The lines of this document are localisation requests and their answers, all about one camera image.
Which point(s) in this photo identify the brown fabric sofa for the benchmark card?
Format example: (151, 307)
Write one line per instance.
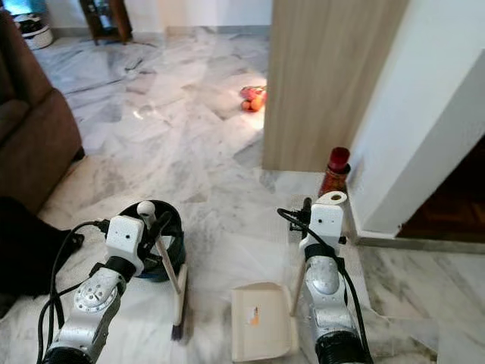
(38, 136)

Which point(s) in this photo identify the light wooden cabinet panel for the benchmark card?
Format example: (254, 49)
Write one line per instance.
(333, 76)

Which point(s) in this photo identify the bag of orange fruit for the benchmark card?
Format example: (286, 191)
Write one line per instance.
(252, 100)

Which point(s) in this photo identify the white round appliance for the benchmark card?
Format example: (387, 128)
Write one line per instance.
(36, 32)

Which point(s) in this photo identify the red bottle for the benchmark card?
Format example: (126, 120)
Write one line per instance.
(336, 174)

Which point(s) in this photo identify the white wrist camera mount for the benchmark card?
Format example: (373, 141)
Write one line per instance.
(326, 224)
(125, 236)

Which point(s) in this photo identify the dark wooden stand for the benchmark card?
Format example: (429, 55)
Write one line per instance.
(117, 19)

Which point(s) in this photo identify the black plastic bucket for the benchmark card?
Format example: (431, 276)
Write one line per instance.
(174, 227)

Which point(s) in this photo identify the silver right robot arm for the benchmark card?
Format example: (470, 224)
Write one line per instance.
(324, 280)

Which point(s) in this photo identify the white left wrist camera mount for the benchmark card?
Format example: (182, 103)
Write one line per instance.
(125, 236)

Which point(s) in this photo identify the black bag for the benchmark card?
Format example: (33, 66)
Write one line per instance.
(30, 258)

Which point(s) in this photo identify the wooden broom with black bristles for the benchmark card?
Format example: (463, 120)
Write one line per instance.
(180, 303)

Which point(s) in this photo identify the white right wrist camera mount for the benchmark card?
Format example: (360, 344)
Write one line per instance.
(326, 224)

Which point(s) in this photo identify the blue glowing screen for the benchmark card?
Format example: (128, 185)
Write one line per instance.
(19, 6)

